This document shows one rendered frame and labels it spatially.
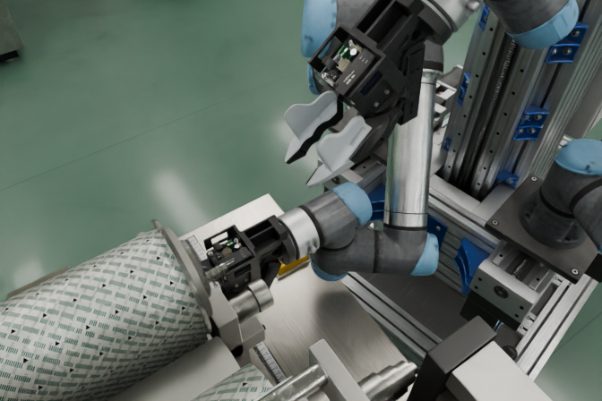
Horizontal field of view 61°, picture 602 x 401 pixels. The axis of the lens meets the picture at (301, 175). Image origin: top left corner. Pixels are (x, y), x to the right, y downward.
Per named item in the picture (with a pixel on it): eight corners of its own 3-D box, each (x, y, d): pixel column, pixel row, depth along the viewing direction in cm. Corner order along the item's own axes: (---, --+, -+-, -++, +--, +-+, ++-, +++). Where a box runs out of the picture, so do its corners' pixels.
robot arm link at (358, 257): (369, 287, 92) (376, 252, 84) (307, 283, 93) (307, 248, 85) (369, 251, 98) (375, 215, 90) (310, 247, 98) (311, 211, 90)
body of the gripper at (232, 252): (197, 241, 74) (269, 204, 79) (205, 273, 80) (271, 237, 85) (222, 278, 70) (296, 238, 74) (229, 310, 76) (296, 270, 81)
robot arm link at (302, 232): (293, 226, 87) (322, 260, 82) (270, 239, 85) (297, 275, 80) (293, 198, 81) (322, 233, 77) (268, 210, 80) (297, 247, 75)
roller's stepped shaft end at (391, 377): (423, 389, 44) (430, 375, 42) (368, 431, 42) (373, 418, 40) (398, 359, 46) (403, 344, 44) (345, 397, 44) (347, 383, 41)
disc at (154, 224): (219, 353, 61) (201, 289, 50) (215, 355, 61) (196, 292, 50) (167, 265, 70) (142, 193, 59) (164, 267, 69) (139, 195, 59)
